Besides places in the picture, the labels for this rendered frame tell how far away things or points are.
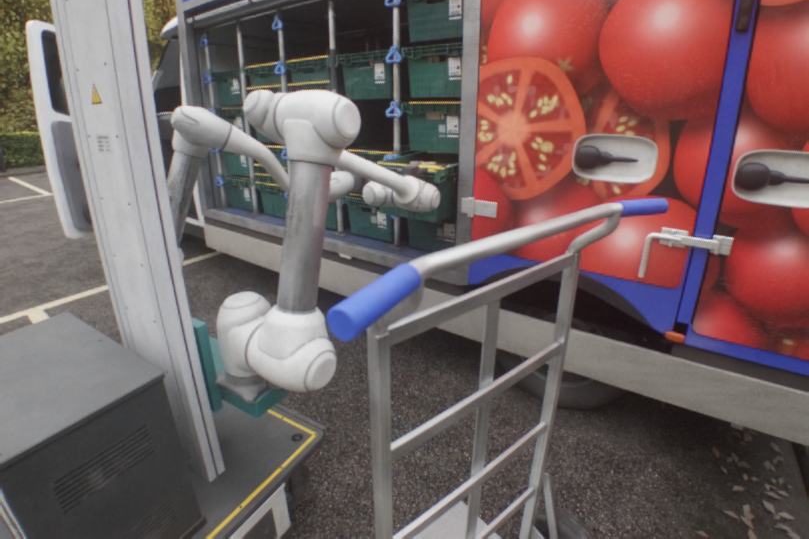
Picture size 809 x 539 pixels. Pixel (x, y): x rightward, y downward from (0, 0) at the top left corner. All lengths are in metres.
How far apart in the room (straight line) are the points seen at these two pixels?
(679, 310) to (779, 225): 0.43
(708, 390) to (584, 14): 1.48
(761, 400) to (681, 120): 1.06
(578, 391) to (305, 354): 1.49
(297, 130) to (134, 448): 0.82
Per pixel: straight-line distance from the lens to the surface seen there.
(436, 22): 2.11
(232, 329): 1.16
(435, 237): 2.16
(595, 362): 1.91
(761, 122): 1.63
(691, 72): 1.62
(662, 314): 1.77
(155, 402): 1.11
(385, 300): 0.40
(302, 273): 1.00
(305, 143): 0.96
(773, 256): 1.70
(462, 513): 1.74
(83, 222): 4.17
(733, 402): 1.94
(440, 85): 2.07
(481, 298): 0.72
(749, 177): 1.61
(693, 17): 1.64
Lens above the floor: 1.40
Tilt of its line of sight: 18 degrees down
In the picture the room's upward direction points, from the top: straight up
